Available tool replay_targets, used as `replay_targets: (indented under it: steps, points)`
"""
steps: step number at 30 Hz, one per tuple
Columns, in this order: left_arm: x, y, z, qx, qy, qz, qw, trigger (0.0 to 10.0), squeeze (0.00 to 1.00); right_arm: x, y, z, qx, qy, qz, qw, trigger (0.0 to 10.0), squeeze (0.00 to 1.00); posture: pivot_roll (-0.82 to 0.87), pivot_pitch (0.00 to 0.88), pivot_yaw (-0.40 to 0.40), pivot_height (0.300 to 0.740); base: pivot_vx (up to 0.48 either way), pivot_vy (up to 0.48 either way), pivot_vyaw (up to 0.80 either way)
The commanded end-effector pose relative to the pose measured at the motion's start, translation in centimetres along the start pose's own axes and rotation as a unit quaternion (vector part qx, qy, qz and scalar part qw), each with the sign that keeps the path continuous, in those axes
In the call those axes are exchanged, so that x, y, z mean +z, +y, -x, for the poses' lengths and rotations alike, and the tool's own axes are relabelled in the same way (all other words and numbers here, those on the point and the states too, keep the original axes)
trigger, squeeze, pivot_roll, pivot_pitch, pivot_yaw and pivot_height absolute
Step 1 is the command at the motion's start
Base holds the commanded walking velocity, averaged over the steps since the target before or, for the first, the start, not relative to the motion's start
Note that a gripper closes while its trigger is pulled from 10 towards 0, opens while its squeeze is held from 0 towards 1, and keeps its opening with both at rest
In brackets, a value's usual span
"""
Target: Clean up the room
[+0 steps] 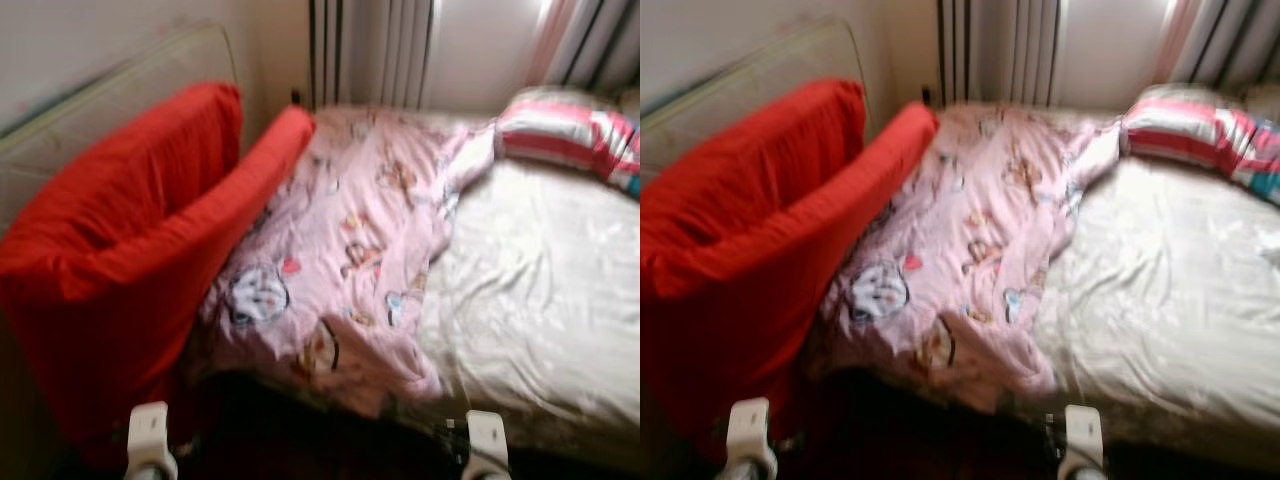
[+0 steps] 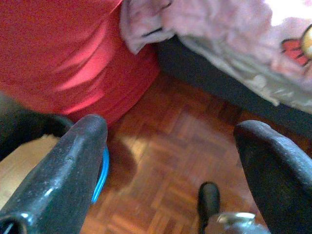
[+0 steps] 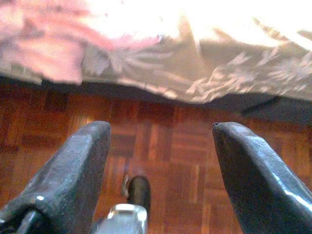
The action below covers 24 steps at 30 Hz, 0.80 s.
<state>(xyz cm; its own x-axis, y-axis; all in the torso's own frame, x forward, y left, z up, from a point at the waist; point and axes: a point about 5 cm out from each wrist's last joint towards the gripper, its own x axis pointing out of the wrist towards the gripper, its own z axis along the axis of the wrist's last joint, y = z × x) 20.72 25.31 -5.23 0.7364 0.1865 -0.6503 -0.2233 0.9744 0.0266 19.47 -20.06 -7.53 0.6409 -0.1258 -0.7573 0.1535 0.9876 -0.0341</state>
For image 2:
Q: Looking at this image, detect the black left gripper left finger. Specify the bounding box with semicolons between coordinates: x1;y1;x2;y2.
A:
0;114;108;234

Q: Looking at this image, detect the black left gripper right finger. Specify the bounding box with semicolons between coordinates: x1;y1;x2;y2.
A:
233;119;312;234

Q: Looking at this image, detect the black trash bin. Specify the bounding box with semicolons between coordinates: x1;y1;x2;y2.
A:
0;94;111;211

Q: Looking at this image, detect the silver robot left leg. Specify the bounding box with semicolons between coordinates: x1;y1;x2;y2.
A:
197;181;272;234

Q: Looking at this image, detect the beige floral bed sheet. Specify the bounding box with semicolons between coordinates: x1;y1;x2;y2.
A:
179;36;312;115

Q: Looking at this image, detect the dark bed base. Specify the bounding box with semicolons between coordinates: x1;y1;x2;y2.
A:
155;36;312;138

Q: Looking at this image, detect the red cushion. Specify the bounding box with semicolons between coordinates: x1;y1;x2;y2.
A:
0;0;161;123

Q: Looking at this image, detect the pink cartoon print blanket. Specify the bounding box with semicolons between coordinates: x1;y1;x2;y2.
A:
120;0;312;81

